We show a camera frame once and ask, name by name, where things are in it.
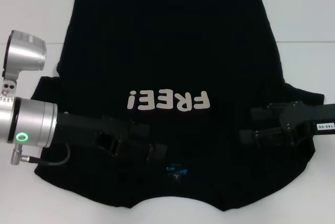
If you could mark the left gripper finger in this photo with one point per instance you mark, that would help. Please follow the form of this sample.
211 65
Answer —
156 152
138 129

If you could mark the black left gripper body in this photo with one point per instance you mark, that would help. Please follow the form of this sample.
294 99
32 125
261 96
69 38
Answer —
78 127

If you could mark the black shirt with FREE print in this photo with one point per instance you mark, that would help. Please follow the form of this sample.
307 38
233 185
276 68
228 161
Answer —
178 51

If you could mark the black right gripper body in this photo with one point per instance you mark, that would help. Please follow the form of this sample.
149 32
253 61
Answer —
308 116

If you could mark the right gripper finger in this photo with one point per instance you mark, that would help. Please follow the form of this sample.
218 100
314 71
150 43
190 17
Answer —
264 112
261 136

